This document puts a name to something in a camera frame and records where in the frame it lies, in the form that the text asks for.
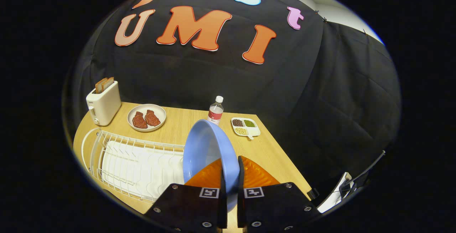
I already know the beige round plate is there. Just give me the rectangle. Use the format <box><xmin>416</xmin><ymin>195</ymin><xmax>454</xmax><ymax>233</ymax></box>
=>
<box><xmin>127</xmin><ymin>104</ymin><xmax>167</xmax><ymax>132</ymax></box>

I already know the blue plate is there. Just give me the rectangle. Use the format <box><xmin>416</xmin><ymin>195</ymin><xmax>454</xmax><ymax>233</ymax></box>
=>
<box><xmin>183</xmin><ymin>119</ymin><xmax>240</xmax><ymax>212</ymax></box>

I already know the white power cable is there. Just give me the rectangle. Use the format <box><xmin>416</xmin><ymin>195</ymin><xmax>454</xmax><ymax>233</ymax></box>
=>
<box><xmin>81</xmin><ymin>128</ymin><xmax>102</xmax><ymax>172</ymax></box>

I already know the thin black stand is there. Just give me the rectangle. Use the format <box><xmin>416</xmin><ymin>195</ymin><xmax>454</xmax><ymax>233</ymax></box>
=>
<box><xmin>338</xmin><ymin>150</ymin><xmax>386</xmax><ymax>198</ymax></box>

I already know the red meat piece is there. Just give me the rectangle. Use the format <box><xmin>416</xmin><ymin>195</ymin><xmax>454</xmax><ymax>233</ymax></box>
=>
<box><xmin>145</xmin><ymin>109</ymin><xmax>161</xmax><ymax>126</ymax></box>
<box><xmin>132</xmin><ymin>111</ymin><xmax>148</xmax><ymax>129</ymax></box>

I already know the white toaster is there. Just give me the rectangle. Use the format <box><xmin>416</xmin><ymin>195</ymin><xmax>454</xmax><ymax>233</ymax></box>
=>
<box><xmin>86</xmin><ymin>81</ymin><xmax>122</xmax><ymax>126</ymax></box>

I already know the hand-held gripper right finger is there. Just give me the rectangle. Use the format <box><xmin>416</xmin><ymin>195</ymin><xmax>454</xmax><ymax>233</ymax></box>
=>
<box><xmin>237</xmin><ymin>155</ymin><xmax>322</xmax><ymax>233</ymax></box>

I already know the white wire dish rack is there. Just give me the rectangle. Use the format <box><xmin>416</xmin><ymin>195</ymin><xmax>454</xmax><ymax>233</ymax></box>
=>
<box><xmin>87</xmin><ymin>129</ymin><xmax>186</xmax><ymax>203</ymax></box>

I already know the white flat panel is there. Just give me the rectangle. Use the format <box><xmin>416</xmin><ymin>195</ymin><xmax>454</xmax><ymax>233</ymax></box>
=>
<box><xmin>317</xmin><ymin>172</ymin><xmax>353</xmax><ymax>213</ymax></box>

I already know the clear water bottle red label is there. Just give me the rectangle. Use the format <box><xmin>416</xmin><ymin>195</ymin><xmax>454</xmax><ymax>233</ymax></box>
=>
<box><xmin>207</xmin><ymin>95</ymin><xmax>224</xmax><ymax>125</ymax></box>

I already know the white divided dish with beans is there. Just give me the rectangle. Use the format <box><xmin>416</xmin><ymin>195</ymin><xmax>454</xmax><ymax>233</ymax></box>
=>
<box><xmin>231</xmin><ymin>117</ymin><xmax>261</xmax><ymax>140</ymax></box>

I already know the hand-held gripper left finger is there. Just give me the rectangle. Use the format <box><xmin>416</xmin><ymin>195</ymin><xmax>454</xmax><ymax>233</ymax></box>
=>
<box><xmin>144</xmin><ymin>157</ymin><xmax>228</xmax><ymax>233</ymax></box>

